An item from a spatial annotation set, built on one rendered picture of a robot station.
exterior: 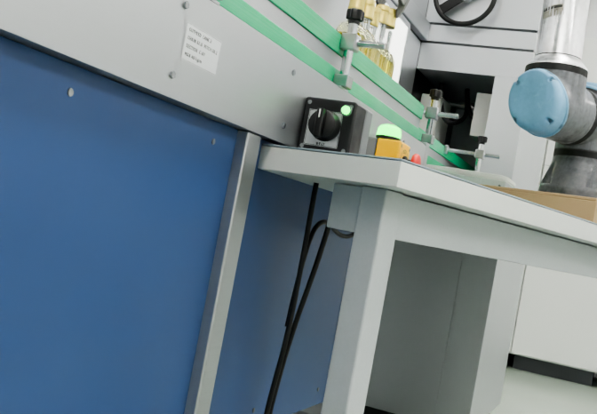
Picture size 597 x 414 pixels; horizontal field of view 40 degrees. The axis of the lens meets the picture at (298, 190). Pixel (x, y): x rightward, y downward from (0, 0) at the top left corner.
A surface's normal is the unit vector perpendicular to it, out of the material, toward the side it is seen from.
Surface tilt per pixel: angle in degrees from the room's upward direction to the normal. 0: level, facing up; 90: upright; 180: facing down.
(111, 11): 90
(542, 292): 90
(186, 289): 90
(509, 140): 90
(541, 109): 98
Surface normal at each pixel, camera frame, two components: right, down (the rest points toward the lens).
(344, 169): -0.63, -0.14
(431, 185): 0.76, 0.11
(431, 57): -0.37, -0.11
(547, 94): -0.76, -0.03
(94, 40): 0.91, 0.15
